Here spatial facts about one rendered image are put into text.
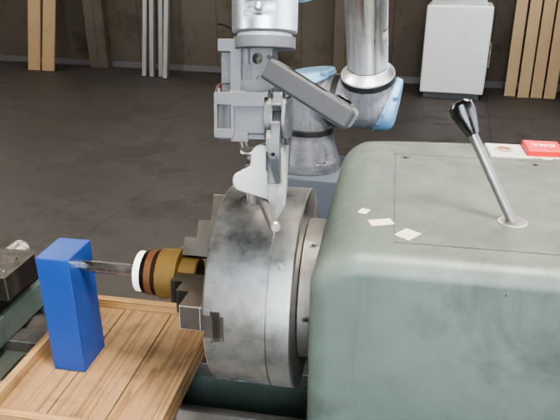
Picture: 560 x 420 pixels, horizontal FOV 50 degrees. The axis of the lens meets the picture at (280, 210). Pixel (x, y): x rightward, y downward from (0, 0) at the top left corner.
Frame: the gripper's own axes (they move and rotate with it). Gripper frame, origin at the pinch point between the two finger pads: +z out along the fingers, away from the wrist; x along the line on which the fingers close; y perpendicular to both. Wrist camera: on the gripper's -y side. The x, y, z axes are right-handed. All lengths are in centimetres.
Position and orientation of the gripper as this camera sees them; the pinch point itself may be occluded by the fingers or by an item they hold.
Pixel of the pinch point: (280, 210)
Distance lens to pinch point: 72.0
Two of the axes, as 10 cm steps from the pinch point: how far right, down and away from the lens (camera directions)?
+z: -0.2, 9.8, 1.8
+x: -1.6, 1.7, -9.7
